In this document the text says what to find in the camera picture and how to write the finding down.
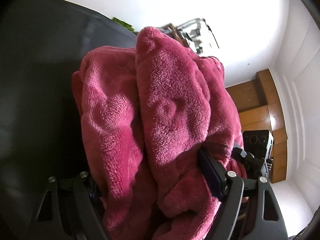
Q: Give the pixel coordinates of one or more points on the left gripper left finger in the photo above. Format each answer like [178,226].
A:
[69,209]

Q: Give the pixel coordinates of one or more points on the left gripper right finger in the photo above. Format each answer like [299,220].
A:
[263,218]

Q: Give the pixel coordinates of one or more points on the pink fleece garment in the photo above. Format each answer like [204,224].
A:
[160,129]

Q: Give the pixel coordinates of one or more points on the brown wooden wardrobe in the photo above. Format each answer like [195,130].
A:
[259,107]

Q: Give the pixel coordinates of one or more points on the wooden desk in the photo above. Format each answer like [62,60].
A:
[171,31]

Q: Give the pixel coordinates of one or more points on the black bed cover sheet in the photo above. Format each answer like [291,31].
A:
[42,45]

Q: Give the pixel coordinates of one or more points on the green bag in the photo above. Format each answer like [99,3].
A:
[123,24]

